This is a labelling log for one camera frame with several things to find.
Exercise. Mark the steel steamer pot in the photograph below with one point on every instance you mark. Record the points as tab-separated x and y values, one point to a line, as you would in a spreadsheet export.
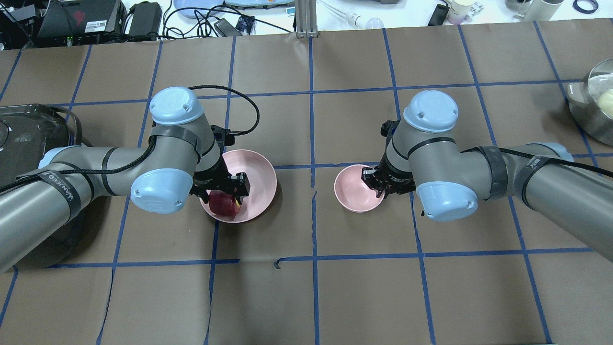
582	96

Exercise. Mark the dark grey rice cooker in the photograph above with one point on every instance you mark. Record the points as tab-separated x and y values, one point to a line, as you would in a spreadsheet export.
28	132

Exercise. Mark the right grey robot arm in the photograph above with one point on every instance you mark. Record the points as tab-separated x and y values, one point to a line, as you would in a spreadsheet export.
422	156

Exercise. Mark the pink bowl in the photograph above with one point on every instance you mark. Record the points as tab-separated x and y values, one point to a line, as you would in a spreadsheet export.
352	193

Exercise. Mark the white light bulb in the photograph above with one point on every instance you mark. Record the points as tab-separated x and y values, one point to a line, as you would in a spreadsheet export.
363	22

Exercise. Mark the pink plate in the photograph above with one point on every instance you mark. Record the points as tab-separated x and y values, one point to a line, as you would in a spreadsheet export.
263	185

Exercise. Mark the white steamed bun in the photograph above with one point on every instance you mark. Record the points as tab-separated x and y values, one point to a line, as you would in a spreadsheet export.
605	103

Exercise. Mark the white purple cup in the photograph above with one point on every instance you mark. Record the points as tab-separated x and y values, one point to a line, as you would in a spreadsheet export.
459	10

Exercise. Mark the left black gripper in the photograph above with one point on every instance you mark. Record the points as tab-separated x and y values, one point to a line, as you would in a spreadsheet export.
211	178

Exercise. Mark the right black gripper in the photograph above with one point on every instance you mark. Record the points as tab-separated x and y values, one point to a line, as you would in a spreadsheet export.
395	178

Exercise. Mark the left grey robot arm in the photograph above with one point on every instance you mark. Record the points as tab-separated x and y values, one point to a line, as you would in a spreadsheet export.
183	157

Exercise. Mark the aluminium frame post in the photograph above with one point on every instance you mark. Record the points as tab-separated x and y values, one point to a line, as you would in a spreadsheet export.
305	19

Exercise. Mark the red apple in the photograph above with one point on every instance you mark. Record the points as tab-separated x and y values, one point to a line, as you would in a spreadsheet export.
222	204

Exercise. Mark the black power adapter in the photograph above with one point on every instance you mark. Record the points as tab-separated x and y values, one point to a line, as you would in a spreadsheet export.
145	20

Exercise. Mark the blue plate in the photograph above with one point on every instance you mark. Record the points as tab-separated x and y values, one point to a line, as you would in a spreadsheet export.
189	8

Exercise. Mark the black laptop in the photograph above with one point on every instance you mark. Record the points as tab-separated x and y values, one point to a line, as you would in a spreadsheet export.
80	18

